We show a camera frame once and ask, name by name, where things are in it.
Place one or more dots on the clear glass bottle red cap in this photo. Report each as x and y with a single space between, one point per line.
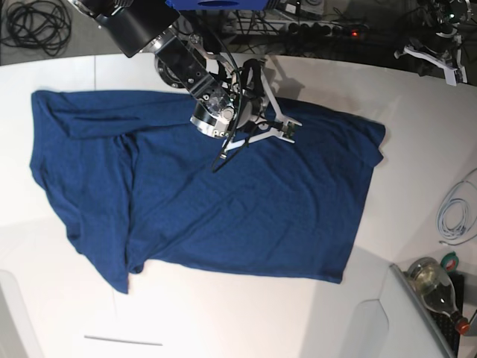
436 290

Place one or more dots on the black table leg post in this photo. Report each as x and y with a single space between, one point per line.
211 25

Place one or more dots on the black power strip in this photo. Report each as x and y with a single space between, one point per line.
317 30

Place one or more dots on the blue plastic crate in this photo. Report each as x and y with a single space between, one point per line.
218 4

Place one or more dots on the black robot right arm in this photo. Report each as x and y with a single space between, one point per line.
234 103

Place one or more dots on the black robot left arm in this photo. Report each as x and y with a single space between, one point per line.
430 34

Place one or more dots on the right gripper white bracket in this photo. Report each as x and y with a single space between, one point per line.
260 116

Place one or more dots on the dark blue t-shirt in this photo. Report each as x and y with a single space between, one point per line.
131 179

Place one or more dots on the green tape roll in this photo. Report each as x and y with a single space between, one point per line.
450 262

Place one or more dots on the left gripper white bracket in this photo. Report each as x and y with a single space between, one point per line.
444 53

